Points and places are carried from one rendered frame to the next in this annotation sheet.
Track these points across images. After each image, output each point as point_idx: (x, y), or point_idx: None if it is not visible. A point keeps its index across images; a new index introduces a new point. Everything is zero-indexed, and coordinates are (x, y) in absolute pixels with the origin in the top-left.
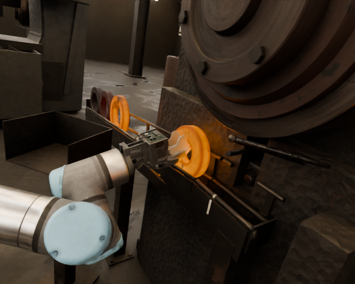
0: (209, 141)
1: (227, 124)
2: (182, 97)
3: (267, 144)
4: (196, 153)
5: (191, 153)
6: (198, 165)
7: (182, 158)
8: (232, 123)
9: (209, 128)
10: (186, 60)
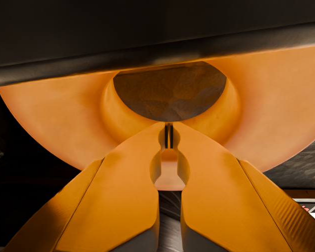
0: (148, 93)
1: (1, 249)
2: (312, 152)
3: None
4: (73, 147)
5: (105, 135)
6: (18, 108)
7: (77, 178)
8: None
9: (162, 121)
10: None
